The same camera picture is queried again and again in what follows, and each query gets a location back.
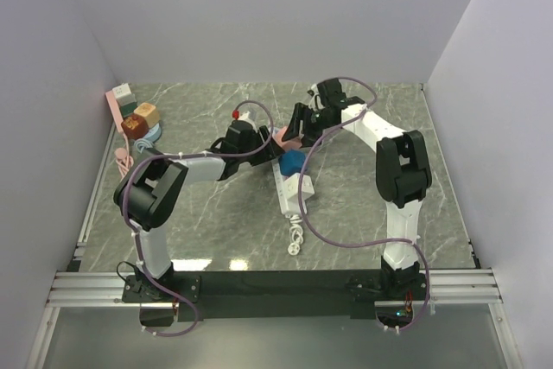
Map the pink power strip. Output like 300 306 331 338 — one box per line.
105 90 124 135

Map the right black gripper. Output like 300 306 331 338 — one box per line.
280 103 334 150

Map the white cube adapter on pink strip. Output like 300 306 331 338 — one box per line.
111 83 136 106

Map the brown wooden cube adapter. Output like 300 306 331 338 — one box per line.
120 114 149 140

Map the light blue round adapter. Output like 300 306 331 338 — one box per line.
143 123 162 143

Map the dark green cube adapter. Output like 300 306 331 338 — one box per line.
119 101 137 118

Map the white power strip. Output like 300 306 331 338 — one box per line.
272 161 315 216

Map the pink cube plug adapter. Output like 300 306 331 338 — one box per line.
272 127 302 157

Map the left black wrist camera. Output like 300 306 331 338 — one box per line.
226 120 257 152

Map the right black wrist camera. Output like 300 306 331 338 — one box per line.
316 78 346 107

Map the white cube plug adapter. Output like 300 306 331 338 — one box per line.
283 174 315 202

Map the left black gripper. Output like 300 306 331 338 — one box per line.
238 126 285 167

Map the tan wooden cube adapter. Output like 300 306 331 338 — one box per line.
133 102 161 129

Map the light blue bundled cord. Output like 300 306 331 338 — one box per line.
132 137 157 158

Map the blue cube plug adapter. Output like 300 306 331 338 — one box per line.
278 150 306 177

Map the white bundled power cord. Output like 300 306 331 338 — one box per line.
285 213 307 256

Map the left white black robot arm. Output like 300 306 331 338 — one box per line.
113 121 285 302

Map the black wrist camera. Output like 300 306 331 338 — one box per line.
226 120 257 152
316 78 346 107

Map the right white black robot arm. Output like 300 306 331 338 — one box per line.
283 103 432 299

